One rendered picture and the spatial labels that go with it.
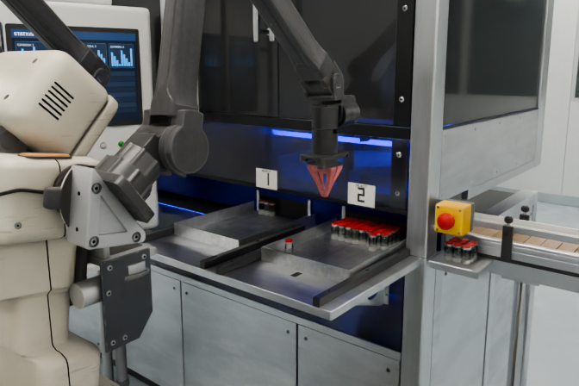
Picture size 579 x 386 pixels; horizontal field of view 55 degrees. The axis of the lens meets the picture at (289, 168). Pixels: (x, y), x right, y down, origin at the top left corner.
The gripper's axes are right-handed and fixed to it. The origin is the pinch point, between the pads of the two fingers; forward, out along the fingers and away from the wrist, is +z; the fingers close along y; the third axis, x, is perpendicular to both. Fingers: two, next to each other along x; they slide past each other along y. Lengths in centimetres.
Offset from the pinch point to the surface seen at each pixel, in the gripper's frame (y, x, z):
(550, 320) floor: 206, -4, 113
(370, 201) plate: 26.3, 3.5, 8.2
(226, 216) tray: 21, 53, 20
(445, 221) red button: 22.9, -19.0, 8.6
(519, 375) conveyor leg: 40, -34, 52
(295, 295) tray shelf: -11.7, -1.0, 20.0
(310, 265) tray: 0.0, 3.9, 18.3
